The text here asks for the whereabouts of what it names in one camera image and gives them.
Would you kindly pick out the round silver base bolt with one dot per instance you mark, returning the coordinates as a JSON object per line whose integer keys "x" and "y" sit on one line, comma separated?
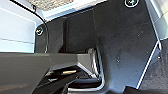
{"x": 129, "y": 2}
{"x": 39, "y": 31}

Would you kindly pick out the white wardrobe carcass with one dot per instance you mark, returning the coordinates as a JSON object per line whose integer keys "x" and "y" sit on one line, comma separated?
{"x": 16, "y": 26}

